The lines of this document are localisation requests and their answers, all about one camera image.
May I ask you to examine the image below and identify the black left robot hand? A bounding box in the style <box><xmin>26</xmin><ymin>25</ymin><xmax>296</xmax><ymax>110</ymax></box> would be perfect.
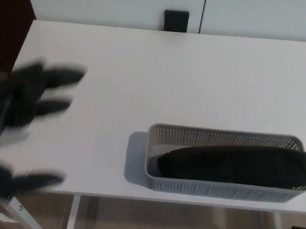
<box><xmin>0</xmin><ymin>57</ymin><xmax>89</xmax><ymax>205</ymax></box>

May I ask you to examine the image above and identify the black fabric pencil case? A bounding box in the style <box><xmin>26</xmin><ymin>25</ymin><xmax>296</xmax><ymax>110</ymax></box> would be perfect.
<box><xmin>155</xmin><ymin>139</ymin><xmax>306</xmax><ymax>191</ymax></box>

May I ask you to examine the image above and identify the grey perforated plastic basket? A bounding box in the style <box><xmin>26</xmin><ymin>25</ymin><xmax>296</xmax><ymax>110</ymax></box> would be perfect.
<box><xmin>143</xmin><ymin>122</ymin><xmax>306</xmax><ymax>205</ymax></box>

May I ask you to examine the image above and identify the dark red wall panel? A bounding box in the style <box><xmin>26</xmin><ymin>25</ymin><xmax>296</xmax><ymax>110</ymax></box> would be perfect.
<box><xmin>0</xmin><ymin>0</ymin><xmax>39</xmax><ymax>75</ymax></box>

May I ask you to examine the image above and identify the black wall box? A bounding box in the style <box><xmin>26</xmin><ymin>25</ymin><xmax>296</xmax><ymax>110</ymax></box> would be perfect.
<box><xmin>163</xmin><ymin>9</ymin><xmax>191</xmax><ymax>33</ymax></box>

